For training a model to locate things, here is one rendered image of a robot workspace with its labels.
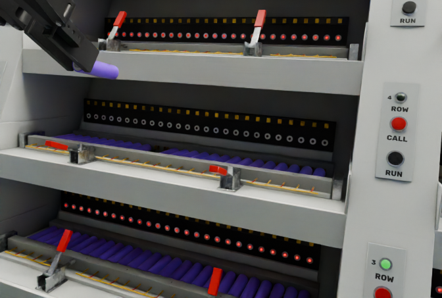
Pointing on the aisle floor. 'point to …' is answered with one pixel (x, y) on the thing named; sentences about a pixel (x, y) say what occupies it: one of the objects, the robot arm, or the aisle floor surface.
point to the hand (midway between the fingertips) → (64, 42)
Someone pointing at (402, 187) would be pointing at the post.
